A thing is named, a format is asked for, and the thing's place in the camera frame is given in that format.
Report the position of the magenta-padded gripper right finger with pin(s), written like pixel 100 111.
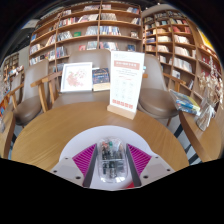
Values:
pixel 156 167

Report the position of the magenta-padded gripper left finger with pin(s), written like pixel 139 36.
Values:
pixel 66 168

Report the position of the transparent computer mouse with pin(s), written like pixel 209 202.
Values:
pixel 112 160

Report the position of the round wooden side table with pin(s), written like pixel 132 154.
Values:
pixel 203 140
pixel 6 133

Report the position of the beige armchair with wooden arms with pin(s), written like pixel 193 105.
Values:
pixel 155 100
pixel 31 100
pixel 90 56

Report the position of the glass vase with pale flowers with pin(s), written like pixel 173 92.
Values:
pixel 205 118

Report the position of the stack of colourful books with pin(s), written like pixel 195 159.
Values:
pixel 185 103

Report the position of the white sign card wooden base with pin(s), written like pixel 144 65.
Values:
pixel 126 83

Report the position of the white framed floral picture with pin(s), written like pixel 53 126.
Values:
pixel 76 77

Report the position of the dark blue book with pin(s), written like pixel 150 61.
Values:
pixel 101 78

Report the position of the distant wooden bookshelf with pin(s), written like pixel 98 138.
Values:
pixel 13 65

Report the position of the curved wooden bookshelf with books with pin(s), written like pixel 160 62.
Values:
pixel 180 46

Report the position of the white hanging ceiling panel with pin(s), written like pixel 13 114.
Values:
pixel 30 24

